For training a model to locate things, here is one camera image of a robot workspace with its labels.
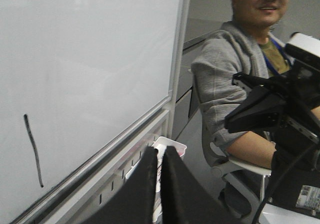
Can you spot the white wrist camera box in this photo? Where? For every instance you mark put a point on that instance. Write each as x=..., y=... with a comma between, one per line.
x=302, y=45

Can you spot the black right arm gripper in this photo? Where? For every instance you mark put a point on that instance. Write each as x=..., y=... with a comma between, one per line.
x=284, y=109

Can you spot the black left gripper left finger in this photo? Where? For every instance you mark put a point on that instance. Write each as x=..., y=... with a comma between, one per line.
x=134, y=202

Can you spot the man in grey hoodie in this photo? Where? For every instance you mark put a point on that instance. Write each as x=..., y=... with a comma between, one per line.
x=244, y=44

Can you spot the white plastic tray bin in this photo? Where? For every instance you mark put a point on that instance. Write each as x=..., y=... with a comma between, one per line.
x=160, y=164

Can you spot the white whiteboard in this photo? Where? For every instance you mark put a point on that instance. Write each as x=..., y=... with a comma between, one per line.
x=77, y=76

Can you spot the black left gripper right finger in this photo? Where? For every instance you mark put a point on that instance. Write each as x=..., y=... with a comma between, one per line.
x=185, y=194

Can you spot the white office chair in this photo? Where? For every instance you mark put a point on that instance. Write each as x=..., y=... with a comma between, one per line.
x=232, y=159

